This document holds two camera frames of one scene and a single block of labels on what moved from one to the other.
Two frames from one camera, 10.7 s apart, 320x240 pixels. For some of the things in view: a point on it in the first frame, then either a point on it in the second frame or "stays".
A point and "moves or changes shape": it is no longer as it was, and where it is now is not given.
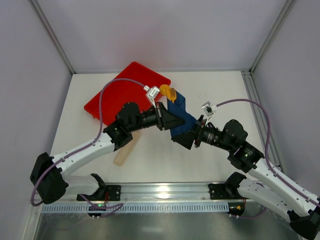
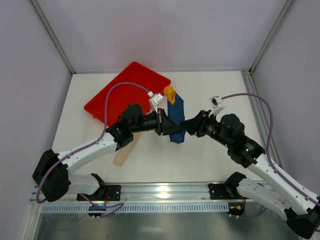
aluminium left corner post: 40,11 stays
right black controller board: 236,208 stays
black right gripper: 198,131 → 202,123
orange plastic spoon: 165,90 moves or changes shape
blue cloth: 179,109 stays
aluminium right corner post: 284,12 stays
